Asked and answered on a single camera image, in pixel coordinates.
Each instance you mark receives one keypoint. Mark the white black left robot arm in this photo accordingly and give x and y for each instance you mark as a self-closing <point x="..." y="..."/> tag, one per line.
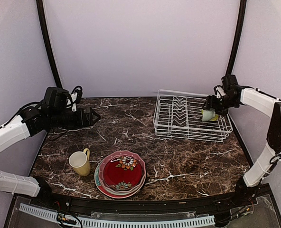
<point x="58" y="109"/>

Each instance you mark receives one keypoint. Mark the small red flower plate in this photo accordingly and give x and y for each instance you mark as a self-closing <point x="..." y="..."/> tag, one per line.
<point x="122" y="173"/>

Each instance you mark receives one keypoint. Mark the pale yellow mug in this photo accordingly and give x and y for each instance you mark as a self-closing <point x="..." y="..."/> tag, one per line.
<point x="80" y="162"/>

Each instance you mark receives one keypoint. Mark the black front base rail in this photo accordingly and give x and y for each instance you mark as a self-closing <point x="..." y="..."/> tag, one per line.
<point x="153" y="198"/>

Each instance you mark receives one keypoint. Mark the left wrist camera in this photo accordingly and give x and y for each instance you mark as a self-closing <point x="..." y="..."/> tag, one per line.
<point x="74" y="98"/>

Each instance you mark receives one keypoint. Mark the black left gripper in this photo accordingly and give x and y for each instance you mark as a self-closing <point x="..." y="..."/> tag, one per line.
<point x="87" y="122"/>

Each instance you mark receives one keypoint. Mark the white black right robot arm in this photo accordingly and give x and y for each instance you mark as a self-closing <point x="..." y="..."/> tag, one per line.
<point x="230" y="94"/>

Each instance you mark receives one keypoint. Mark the right black frame post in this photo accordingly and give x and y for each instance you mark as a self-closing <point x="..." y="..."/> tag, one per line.
<point x="237" y="36"/>

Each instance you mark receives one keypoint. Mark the white wire dish rack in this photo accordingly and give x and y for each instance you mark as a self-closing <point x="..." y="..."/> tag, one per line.
<point x="179" y="115"/>

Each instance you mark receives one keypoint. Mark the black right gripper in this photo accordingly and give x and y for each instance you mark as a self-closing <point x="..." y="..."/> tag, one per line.
<point x="210" y="101"/>

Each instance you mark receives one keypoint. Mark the pale green glass cup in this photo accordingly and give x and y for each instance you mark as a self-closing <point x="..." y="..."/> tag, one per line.
<point x="207" y="115"/>

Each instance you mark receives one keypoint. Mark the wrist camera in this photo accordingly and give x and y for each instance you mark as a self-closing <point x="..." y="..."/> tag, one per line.
<point x="74" y="98"/>
<point x="219" y="92"/>

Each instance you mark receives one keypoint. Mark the lime green cup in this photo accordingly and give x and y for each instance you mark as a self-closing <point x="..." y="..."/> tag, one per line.
<point x="215" y="117"/>

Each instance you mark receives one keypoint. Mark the pink dotted bowl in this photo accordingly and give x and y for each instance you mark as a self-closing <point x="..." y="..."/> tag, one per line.
<point x="117" y="154"/>

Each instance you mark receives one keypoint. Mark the white slotted cable duct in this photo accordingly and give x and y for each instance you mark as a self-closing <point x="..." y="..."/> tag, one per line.
<point x="139" y="222"/>

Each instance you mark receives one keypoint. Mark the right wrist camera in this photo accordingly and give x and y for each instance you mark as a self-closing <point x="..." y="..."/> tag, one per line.
<point x="219" y="92"/>

